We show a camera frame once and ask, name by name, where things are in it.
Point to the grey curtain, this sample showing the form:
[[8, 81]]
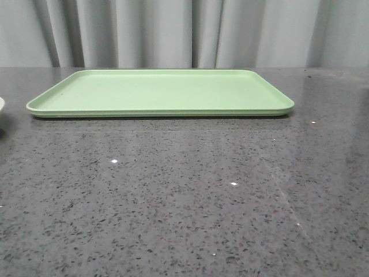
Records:
[[184, 34]]

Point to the cream round plate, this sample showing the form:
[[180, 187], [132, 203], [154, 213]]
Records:
[[2, 104]]

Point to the light green plastic tray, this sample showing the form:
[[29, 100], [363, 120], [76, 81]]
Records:
[[161, 93]]

